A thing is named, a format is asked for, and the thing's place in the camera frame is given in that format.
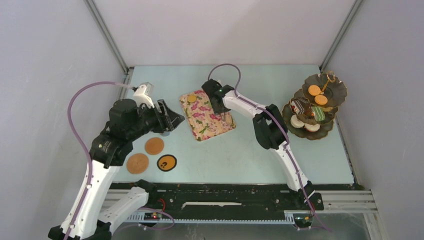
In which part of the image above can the floral rectangular tray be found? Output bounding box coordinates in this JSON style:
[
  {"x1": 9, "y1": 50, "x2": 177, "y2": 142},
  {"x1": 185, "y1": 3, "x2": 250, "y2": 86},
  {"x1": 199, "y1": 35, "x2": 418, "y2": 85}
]
[{"x1": 179, "y1": 89, "x2": 236, "y2": 142}]

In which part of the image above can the three tier black cake stand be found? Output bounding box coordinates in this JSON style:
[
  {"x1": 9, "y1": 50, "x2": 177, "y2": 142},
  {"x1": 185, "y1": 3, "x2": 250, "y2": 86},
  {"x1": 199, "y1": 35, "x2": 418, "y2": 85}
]
[{"x1": 281, "y1": 71, "x2": 348, "y2": 141}]

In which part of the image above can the chocolate cake piece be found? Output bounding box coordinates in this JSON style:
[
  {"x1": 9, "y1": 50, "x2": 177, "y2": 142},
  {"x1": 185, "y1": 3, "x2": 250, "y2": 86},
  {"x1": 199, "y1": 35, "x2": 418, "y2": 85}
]
[{"x1": 290, "y1": 98, "x2": 309, "y2": 115}]

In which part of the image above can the upper wooden round coaster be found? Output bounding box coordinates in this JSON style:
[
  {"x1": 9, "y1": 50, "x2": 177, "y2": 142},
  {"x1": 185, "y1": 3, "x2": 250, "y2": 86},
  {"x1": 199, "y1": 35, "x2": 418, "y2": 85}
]
[{"x1": 144, "y1": 137, "x2": 165, "y2": 155}]

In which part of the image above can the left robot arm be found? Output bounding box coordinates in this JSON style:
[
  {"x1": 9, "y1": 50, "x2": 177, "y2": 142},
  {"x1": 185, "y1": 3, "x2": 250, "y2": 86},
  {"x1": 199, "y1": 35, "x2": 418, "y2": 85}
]
[{"x1": 48, "y1": 99, "x2": 185, "y2": 240}]

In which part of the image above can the lower wooden round coaster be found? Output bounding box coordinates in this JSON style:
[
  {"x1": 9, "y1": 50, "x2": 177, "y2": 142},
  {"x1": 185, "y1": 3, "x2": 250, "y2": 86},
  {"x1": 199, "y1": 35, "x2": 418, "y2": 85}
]
[{"x1": 126, "y1": 153, "x2": 150, "y2": 175}]

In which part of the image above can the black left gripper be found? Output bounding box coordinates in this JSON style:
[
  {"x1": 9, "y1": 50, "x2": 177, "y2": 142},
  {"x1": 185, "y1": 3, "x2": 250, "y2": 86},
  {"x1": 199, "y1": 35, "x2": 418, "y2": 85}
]
[{"x1": 127, "y1": 99, "x2": 185, "y2": 141}]

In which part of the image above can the green striped cake slice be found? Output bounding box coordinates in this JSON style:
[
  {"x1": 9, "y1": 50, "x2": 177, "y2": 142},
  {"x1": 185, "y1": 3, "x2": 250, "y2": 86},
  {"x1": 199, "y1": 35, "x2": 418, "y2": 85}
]
[{"x1": 311, "y1": 106, "x2": 326, "y2": 122}]

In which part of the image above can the white donut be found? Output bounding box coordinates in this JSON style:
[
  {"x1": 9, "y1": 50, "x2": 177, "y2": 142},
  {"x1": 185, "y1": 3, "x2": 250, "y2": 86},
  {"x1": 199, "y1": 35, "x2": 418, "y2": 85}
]
[
  {"x1": 290, "y1": 114, "x2": 305, "y2": 129},
  {"x1": 304, "y1": 123, "x2": 321, "y2": 132}
]

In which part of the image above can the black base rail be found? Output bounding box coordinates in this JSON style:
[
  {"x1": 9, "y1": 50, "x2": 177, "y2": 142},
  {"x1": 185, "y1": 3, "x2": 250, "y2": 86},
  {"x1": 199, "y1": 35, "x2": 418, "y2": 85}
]
[{"x1": 109, "y1": 181, "x2": 324, "y2": 222}]

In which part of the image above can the orange question mark coaster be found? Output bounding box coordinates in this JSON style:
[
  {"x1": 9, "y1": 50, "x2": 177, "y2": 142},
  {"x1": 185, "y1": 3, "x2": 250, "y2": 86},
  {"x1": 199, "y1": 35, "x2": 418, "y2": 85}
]
[{"x1": 156, "y1": 154, "x2": 178, "y2": 172}]

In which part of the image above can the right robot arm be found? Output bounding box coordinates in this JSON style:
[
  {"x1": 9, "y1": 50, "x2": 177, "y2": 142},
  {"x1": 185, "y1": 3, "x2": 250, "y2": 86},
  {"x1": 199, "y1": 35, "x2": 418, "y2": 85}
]
[{"x1": 201, "y1": 79, "x2": 316, "y2": 213}]

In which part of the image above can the orange round biscuit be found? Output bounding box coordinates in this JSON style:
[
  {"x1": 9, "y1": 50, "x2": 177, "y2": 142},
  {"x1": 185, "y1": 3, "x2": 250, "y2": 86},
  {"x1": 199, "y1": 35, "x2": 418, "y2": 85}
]
[
  {"x1": 314, "y1": 94, "x2": 328, "y2": 106},
  {"x1": 308, "y1": 85, "x2": 322, "y2": 96}
]

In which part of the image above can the small yellow cookie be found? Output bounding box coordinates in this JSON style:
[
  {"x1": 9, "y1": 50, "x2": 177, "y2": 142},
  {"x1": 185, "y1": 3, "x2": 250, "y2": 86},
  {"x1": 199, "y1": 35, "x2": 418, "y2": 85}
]
[{"x1": 187, "y1": 94, "x2": 197, "y2": 103}]

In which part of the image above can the wooden round coaster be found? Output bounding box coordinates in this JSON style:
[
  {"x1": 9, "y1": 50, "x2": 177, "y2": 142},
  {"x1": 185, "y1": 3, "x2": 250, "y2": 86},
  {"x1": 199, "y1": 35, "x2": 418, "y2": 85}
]
[
  {"x1": 126, "y1": 153, "x2": 150, "y2": 175},
  {"x1": 144, "y1": 137, "x2": 165, "y2": 155}
]

